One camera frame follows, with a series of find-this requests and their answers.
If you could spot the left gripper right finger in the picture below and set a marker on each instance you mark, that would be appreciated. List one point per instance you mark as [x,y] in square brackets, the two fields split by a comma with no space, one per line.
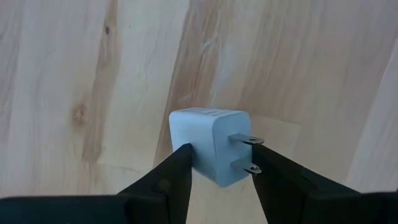
[295,199]

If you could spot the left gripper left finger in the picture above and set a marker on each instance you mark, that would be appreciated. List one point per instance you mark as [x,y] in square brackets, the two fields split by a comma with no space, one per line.
[149,202]

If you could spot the white USB charger cube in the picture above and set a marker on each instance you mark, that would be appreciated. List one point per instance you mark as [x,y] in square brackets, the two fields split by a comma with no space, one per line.
[202,140]

